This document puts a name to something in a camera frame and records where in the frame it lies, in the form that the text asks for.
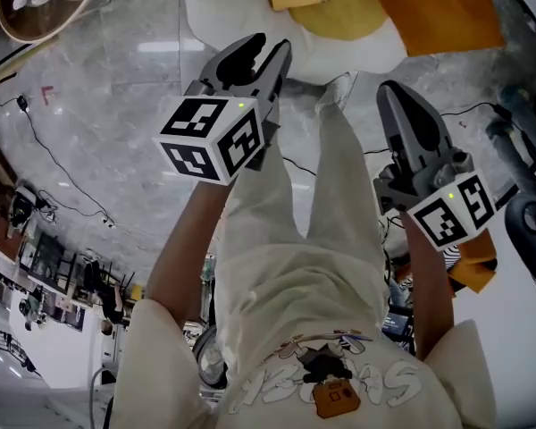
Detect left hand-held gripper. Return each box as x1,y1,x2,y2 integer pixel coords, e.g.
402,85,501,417
153,33,293,188

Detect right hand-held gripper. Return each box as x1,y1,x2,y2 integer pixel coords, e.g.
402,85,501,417
373,81,497,253

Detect person's right forearm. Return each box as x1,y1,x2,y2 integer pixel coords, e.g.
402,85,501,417
399,210,456,361

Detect person's left forearm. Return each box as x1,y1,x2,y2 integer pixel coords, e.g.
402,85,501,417
146,177,234,325

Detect person's cream trousers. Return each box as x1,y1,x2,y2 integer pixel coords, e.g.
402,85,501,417
216,98,388,312

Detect person's white shoe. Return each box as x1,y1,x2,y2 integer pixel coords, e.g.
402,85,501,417
314,71,353,115

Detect yellow round cushion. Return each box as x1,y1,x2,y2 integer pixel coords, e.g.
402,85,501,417
288,0,389,42

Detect dark teal rolled mat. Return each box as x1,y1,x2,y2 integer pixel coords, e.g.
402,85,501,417
484,83,536,194

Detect black white striped cloth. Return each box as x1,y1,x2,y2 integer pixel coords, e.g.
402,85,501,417
438,241,462,273

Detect orange pillow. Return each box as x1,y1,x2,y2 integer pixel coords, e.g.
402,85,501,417
355,0,506,58

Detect orange storage box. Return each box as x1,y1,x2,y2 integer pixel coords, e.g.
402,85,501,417
446,228,499,295

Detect black wheeled stand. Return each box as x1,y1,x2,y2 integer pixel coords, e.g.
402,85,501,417
502,192,536,303

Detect black monitor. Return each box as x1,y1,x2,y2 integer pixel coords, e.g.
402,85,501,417
381,313,415,343

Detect white and black device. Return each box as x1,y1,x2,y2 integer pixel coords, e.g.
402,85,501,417
6,184,51,231

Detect person's cream printed T-shirt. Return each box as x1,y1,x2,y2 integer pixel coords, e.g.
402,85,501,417
111,257,498,429

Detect black metal railing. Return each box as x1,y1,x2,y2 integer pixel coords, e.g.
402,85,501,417
0,322,41,374

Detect black floor cable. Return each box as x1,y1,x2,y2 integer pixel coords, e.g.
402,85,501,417
361,100,506,156
0,95,117,230

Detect black metal frame table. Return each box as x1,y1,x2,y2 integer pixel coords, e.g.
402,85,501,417
20,232,138,330

